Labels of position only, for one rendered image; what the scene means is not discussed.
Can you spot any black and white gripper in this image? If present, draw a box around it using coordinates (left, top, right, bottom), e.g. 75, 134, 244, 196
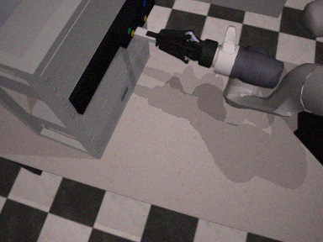
134, 27, 219, 68

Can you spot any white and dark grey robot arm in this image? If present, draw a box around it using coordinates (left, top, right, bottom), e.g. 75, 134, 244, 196
211, 0, 323, 117

